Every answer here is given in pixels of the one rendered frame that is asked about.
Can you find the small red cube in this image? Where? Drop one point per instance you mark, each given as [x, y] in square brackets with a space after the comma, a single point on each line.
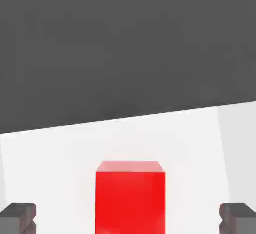
[130, 200]

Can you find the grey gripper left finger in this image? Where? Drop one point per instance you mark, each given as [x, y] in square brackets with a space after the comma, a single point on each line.
[16, 218]

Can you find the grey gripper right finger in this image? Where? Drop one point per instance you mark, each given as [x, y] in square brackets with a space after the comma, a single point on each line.
[238, 218]

